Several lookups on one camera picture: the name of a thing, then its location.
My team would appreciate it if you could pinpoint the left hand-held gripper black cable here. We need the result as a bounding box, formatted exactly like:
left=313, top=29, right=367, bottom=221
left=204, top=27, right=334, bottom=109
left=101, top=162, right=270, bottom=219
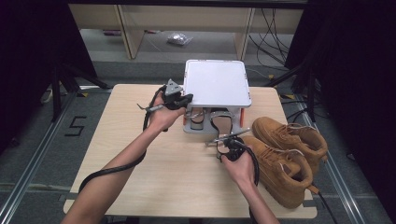
left=78, top=85, right=167, bottom=194

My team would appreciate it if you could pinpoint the black floor cable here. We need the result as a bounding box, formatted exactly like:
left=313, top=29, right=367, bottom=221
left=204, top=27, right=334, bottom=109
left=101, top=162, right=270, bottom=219
left=311, top=185, right=339, bottom=224

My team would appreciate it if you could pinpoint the white two-tier shoe rack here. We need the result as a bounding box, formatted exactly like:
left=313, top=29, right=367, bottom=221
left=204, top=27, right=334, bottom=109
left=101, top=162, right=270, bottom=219
left=181, top=59, right=253, bottom=135

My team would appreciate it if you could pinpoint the clear plastic bag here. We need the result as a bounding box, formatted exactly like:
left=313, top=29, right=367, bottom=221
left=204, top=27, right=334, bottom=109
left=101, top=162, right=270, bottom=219
left=166, top=32, right=194, bottom=47

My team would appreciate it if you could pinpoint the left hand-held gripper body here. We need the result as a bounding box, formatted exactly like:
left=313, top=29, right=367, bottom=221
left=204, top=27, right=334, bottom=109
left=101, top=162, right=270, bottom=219
left=162, top=78, right=185, bottom=110

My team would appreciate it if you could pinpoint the person's left hand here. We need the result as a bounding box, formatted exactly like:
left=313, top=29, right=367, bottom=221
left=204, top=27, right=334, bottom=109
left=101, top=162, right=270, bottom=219
left=146, top=92, right=188, bottom=133

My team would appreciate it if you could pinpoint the black metal stand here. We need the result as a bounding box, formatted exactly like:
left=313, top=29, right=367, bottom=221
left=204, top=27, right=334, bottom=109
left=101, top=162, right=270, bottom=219
left=264, top=62, right=319, bottom=124
left=50, top=63, right=113, bottom=123

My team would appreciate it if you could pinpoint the person's right hand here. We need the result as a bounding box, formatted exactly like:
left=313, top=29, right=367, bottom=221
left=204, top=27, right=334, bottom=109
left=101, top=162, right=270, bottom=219
left=220, top=148, right=259, bottom=189

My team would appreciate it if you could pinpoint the aluminium floor rail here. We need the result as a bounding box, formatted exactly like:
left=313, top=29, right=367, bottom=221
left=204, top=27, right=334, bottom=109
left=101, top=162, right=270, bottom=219
left=0, top=90, right=78, bottom=224
left=295, top=96, right=367, bottom=224

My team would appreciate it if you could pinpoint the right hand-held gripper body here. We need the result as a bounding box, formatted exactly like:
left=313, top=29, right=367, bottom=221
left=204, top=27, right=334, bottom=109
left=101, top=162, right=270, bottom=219
left=205, top=128, right=252, bottom=162

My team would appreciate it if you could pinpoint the right hand-held gripper black cable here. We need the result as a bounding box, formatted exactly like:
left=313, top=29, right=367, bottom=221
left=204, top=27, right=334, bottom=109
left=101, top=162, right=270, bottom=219
left=234, top=139, right=262, bottom=188

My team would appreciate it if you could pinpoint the dark curtain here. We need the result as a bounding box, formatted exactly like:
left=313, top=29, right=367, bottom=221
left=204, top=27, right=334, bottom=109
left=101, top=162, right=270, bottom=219
left=284, top=0, right=396, bottom=216
left=0, top=0, right=97, bottom=157

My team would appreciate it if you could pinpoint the wooden shelf unit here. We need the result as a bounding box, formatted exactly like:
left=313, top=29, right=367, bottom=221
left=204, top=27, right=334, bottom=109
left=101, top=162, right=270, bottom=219
left=68, top=3, right=304, bottom=60

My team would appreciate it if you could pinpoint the tan suede boot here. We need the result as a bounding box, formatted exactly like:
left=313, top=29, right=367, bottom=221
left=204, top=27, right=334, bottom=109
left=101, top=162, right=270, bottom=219
left=251, top=116, right=329, bottom=175
left=241, top=134, right=320, bottom=209

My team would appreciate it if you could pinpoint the hand-held gripper black cable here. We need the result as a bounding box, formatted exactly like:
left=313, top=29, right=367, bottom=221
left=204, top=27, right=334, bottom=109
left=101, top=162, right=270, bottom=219
left=234, top=139, right=262, bottom=188
left=78, top=85, right=167, bottom=194

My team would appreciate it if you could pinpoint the bundle of black cables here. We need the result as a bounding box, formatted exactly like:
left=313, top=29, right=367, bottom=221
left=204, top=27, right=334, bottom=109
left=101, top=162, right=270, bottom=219
left=248, top=7, right=302, bottom=74

